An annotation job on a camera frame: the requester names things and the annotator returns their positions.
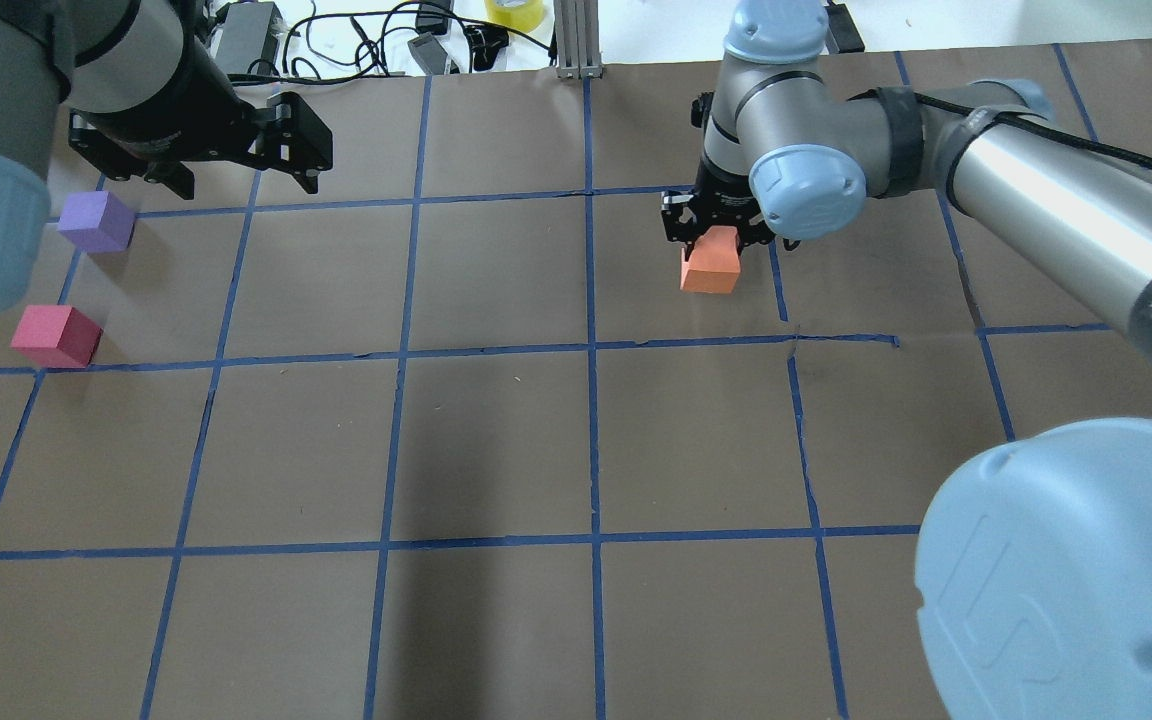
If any red foam cube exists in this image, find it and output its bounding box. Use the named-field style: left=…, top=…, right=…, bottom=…
left=9, top=304, right=103, bottom=369

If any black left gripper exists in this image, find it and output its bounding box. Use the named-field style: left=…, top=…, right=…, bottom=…
left=68, top=40, right=334, bottom=200

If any black power adapter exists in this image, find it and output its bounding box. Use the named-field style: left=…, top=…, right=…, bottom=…
left=212, top=1, right=282, bottom=76

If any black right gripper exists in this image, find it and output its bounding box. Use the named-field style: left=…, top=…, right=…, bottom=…
left=662, top=165, right=776, bottom=247

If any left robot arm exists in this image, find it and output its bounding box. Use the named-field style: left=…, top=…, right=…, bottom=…
left=0, top=1, right=334, bottom=313

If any aluminium frame post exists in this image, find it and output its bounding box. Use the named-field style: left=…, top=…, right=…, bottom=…
left=552, top=0, right=604, bottom=79

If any purple foam cube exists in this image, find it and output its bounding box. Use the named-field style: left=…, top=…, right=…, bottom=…
left=58, top=190, right=136, bottom=253

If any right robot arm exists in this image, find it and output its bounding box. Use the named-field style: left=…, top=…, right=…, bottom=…
left=660, top=1, right=1152, bottom=719

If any yellow tape roll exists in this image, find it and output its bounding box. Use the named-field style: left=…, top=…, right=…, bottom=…
left=484, top=0, right=547, bottom=33

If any orange foam cube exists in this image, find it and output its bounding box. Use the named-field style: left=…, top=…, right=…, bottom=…
left=679, top=225, right=742, bottom=295

